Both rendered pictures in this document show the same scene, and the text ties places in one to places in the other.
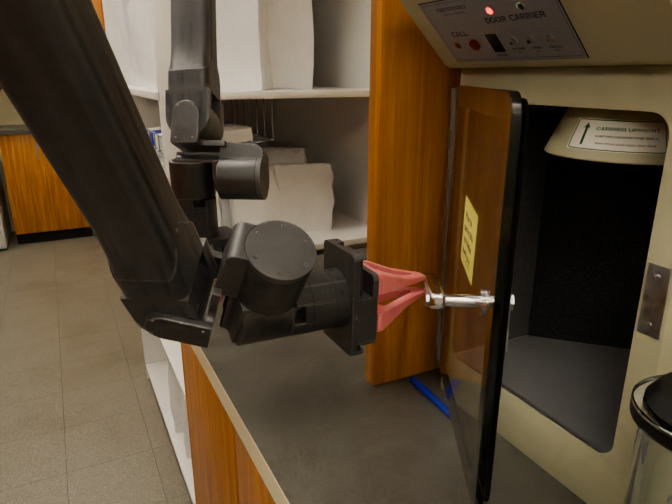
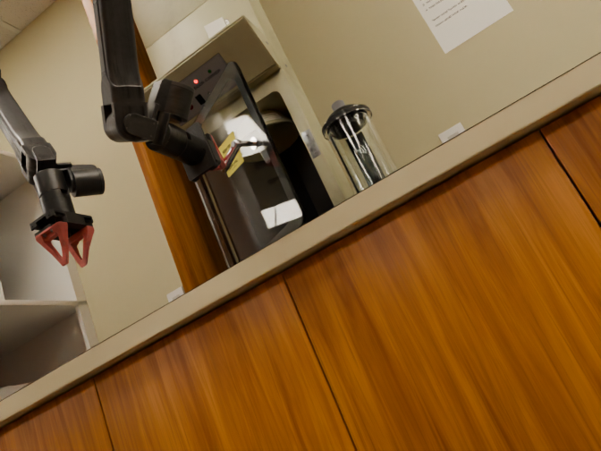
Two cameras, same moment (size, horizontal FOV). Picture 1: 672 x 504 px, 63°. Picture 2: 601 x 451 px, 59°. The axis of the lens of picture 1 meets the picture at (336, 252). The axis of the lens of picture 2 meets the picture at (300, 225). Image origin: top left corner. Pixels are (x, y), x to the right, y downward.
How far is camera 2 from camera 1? 94 cm
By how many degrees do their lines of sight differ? 56
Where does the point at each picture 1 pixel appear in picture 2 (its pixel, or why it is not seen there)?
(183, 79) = (31, 140)
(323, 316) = (196, 140)
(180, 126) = (41, 154)
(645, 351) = (320, 162)
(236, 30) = not seen: outside the picture
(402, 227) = (181, 219)
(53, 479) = not seen: outside the picture
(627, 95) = (259, 94)
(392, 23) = not seen: hidden behind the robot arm
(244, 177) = (92, 172)
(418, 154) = (173, 184)
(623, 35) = (250, 64)
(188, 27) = (22, 126)
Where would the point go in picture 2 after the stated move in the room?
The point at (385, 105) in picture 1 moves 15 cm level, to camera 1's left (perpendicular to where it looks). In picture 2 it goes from (149, 156) to (88, 157)
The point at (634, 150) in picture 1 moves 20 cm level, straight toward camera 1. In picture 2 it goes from (272, 119) to (280, 65)
